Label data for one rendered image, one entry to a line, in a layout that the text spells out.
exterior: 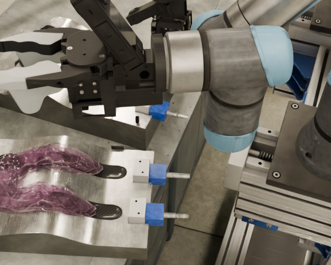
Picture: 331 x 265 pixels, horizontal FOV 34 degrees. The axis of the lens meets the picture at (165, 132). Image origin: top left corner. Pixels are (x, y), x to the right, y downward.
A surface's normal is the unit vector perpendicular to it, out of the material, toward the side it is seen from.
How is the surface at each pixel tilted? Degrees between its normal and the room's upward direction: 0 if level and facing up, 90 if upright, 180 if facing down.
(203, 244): 0
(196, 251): 0
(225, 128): 90
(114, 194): 0
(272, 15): 74
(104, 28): 82
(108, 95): 82
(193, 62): 54
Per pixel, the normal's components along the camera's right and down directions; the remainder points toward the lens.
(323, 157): -0.59, 0.37
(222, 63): 0.09, 0.26
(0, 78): -0.21, -0.11
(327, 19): 0.02, -0.63
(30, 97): 0.33, 0.64
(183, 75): 0.10, 0.53
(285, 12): 0.04, 0.74
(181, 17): -0.35, 0.62
